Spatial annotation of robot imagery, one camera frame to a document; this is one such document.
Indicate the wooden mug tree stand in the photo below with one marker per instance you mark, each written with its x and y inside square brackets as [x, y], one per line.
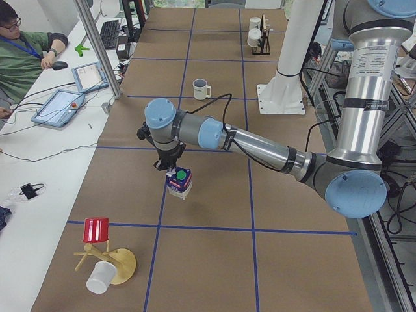
[122, 258]

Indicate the black computer mouse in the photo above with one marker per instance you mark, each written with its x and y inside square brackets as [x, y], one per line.
[59, 65]

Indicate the black wire cup rack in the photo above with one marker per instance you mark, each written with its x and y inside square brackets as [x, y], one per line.
[264, 46]

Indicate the aluminium frame post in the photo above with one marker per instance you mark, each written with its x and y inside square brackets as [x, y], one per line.
[90, 26]

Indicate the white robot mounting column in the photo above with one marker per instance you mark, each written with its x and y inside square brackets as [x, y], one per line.
[283, 93]

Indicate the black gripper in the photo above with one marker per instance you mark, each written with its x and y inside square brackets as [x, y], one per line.
[168, 156]

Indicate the black keyboard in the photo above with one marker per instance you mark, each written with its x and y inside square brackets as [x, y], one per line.
[109, 34]

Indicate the person in green shirt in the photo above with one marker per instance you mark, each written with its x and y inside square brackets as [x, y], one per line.
[24, 55]

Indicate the white ceramic mug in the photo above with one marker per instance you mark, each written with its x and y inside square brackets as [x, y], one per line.
[201, 89]

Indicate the teach pendant tablet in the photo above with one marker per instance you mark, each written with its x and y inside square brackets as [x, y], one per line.
[59, 109]
[89, 77]

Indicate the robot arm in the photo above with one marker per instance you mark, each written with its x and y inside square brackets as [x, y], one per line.
[348, 178]

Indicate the blue milk carton green cap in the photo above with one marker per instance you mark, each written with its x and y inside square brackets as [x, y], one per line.
[180, 184]

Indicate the white cup on rack rear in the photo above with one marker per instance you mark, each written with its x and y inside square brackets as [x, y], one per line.
[254, 22]

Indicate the white plastic cup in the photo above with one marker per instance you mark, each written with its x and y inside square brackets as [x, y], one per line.
[101, 277]

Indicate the green plastic clamp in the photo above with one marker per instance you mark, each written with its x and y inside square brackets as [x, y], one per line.
[80, 48]

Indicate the red plastic cup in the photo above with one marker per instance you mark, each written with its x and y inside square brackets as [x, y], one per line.
[96, 230]

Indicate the teach pendant tablet near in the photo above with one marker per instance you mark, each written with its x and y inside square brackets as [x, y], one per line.
[59, 109]

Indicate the teach pendant tablet far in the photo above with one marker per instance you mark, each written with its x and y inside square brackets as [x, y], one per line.
[89, 77]

